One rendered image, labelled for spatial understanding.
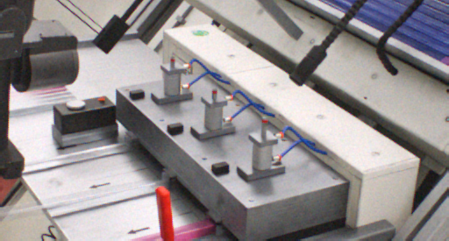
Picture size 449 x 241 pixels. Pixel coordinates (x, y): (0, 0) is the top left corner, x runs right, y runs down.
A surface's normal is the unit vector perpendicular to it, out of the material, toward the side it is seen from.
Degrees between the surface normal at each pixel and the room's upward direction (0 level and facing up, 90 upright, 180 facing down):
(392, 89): 90
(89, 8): 90
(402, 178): 90
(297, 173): 44
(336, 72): 90
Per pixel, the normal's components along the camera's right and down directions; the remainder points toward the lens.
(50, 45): 0.61, 0.54
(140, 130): -0.87, 0.18
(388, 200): 0.49, 0.40
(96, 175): 0.04, -0.90
